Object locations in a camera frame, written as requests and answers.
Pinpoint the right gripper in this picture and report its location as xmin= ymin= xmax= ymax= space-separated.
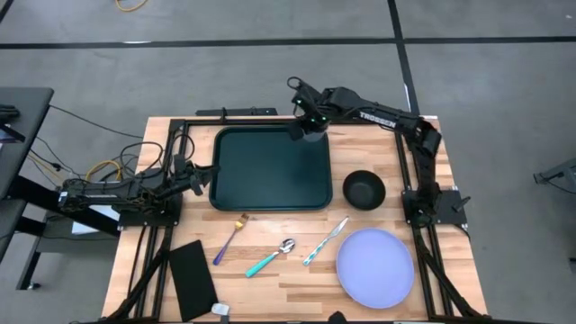
xmin=287 ymin=85 xmax=338 ymax=142

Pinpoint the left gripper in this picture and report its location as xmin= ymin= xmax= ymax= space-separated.
xmin=176 ymin=162 xmax=222 ymax=196

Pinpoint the fork with purple handle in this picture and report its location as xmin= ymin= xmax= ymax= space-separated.
xmin=211 ymin=212 xmax=250 ymax=266

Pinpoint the black bowl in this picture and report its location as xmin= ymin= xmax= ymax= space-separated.
xmin=342 ymin=169 xmax=387 ymax=212

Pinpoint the black cloth napkin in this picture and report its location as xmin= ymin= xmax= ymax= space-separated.
xmin=167 ymin=239 xmax=221 ymax=323

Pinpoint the spoon with teal handle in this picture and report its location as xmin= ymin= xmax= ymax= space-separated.
xmin=244 ymin=238 xmax=297 ymax=279

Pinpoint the knife with patterned teal handle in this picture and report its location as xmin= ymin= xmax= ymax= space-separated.
xmin=301 ymin=216 xmax=351 ymax=267

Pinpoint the lavender round plate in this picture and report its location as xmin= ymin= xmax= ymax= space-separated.
xmin=335 ymin=227 xmax=416 ymax=311

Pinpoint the dark green tray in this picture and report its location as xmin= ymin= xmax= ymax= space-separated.
xmin=208 ymin=125 xmax=335 ymax=212

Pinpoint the black mounting bar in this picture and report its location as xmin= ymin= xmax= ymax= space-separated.
xmin=194 ymin=106 xmax=279 ymax=119

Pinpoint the white paper sheet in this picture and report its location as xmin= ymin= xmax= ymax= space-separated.
xmin=70 ymin=204 xmax=122 ymax=237

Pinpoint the black side desk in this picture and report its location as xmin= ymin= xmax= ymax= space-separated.
xmin=0 ymin=86 xmax=122 ymax=292

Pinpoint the grey stand leg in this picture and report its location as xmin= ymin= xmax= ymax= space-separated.
xmin=532 ymin=157 xmax=576 ymax=196

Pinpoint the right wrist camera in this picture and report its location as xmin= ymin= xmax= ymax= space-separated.
xmin=306 ymin=112 xmax=329 ymax=130

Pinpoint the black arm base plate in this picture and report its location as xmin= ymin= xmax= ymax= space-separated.
xmin=400 ymin=186 xmax=469 ymax=226
xmin=116 ymin=193 xmax=184 ymax=228

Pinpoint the yellow cable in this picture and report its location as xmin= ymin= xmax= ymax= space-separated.
xmin=84 ymin=158 xmax=123 ymax=183
xmin=113 ymin=0 xmax=150 ymax=14

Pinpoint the black aluminium table frame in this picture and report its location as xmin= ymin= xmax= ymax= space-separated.
xmin=102 ymin=116 xmax=486 ymax=324

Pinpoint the black cable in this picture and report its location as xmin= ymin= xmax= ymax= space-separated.
xmin=47 ymin=103 xmax=146 ymax=140

